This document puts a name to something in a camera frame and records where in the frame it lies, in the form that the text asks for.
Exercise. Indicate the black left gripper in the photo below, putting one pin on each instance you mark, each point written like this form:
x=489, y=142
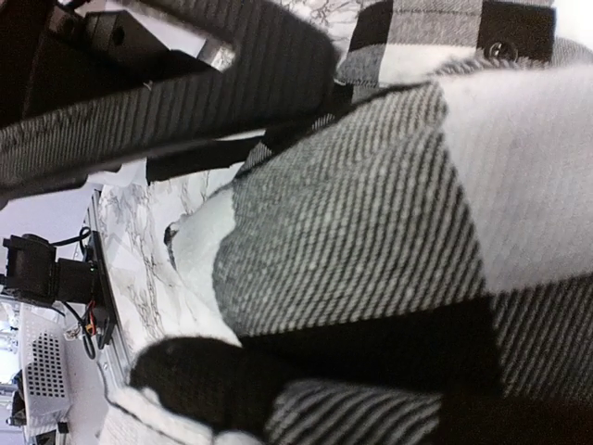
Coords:
x=53, y=57

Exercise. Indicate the black white checkered shirt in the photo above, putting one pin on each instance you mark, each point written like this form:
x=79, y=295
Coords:
x=409, y=261

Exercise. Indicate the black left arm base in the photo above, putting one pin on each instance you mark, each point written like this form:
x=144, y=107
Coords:
x=42, y=273

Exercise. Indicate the white perforated equipment box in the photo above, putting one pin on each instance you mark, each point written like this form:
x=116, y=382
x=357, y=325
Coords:
x=45, y=376

